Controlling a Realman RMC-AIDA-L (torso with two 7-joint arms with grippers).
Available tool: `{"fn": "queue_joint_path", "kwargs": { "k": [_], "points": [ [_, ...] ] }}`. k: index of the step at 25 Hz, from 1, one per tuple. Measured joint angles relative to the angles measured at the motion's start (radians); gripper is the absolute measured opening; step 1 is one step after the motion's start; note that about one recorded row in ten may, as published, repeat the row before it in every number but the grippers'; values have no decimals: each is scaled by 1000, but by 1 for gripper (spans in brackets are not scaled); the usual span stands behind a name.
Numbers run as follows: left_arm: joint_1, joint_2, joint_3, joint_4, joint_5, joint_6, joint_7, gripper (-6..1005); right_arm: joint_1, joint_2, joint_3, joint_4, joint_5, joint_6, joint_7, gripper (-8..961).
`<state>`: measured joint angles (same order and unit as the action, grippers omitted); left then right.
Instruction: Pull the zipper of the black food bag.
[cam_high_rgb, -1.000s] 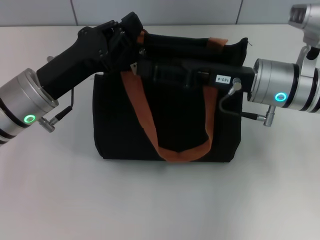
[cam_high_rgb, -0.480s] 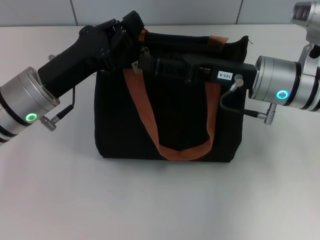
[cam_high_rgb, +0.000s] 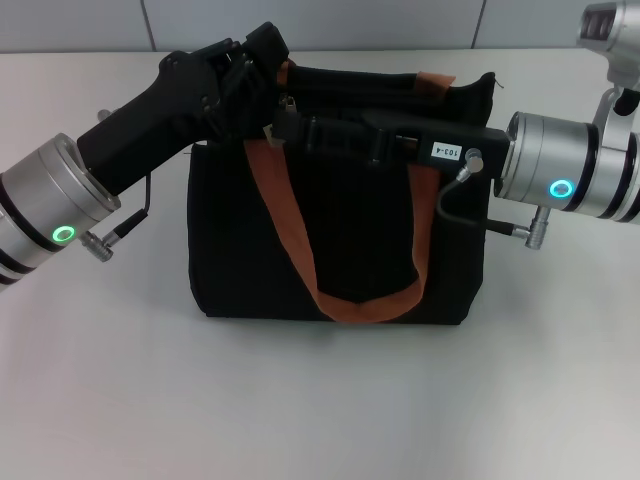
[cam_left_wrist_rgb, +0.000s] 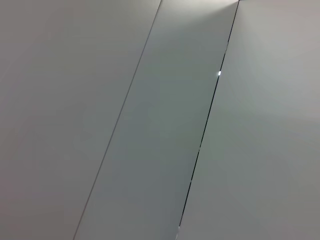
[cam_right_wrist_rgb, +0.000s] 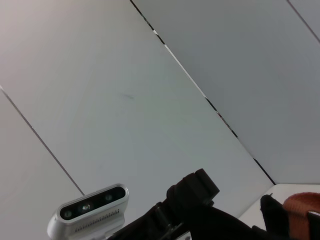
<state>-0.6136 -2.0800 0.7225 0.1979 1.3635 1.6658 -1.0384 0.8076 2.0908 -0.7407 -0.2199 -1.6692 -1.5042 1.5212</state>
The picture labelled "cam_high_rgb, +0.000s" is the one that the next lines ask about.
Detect black food bag orange handles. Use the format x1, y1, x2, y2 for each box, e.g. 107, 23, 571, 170
187, 54, 496, 325

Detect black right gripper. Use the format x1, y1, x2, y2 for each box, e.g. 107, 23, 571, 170
274, 112, 509, 189

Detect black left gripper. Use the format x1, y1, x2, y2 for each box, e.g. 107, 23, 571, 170
77, 22, 291, 196

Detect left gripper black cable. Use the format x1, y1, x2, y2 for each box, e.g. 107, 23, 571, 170
79, 172, 154, 262

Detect silver zipper pull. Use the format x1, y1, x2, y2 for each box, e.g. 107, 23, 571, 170
263, 93, 300, 150

